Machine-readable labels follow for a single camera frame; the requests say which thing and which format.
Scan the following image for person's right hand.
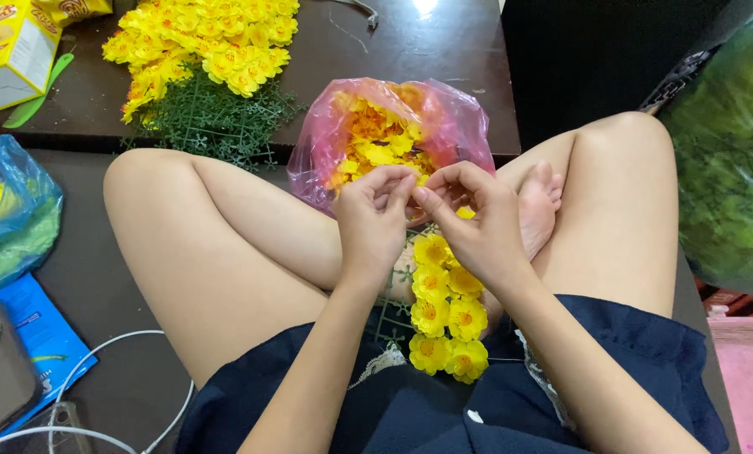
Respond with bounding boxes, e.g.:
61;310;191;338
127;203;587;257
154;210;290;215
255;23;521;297
412;161;533;292

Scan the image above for person's left hand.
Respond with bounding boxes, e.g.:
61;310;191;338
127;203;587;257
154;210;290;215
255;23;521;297
334;165;419;286

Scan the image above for person's bare foot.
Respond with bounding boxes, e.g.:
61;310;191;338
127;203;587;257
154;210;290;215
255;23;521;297
516;159;566;262

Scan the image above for green grid strip with flowers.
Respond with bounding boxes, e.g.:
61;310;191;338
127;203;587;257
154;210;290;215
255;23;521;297
373;207;491;385

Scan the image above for pink bag of yellow flowers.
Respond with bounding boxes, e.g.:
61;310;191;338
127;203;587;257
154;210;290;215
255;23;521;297
286;77;496;218

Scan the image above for person's right leg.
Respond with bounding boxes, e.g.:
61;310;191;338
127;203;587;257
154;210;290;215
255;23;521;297
477;111;680;341

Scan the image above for person's leg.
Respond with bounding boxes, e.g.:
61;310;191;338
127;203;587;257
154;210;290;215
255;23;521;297
477;111;680;341
103;148;418;391

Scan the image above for person's left leg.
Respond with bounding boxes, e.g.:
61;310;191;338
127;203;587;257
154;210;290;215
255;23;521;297
103;148;418;391

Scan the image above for navy shorts with lace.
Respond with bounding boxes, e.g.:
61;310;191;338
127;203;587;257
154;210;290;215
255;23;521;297
174;294;730;454

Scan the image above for heap of yellow flower panels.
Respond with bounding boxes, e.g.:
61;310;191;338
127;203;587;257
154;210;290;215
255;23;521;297
102;0;309;172

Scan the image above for black keyboard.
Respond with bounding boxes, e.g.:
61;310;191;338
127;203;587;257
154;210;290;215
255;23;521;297
637;43;725;116

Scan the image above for clear bag of green leaves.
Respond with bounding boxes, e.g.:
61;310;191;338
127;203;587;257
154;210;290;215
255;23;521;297
657;3;753;296

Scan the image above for pink plastic box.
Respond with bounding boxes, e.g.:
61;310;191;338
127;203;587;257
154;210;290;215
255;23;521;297
707;315;753;454

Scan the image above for blue flat packet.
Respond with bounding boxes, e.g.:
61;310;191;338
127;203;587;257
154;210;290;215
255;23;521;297
0;272;99;437

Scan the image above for clear phone case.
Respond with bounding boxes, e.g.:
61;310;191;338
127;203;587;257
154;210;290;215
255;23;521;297
0;401;95;454

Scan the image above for blue plastic bag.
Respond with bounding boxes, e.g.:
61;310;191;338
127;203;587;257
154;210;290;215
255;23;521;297
0;134;65;305

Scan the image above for yellow snack packet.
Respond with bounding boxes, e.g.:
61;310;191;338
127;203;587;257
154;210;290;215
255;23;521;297
33;0;114;29

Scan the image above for dark tablet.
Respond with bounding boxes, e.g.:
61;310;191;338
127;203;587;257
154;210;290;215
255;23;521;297
0;299;44;446

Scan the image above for yellow carton box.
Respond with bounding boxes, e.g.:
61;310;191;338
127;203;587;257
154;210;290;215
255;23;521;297
0;0;63;115

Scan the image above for grey wire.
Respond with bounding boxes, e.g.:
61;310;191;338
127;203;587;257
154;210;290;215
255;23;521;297
325;0;380;55

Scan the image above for white cable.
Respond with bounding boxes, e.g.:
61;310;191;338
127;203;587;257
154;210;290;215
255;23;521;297
0;329;196;454

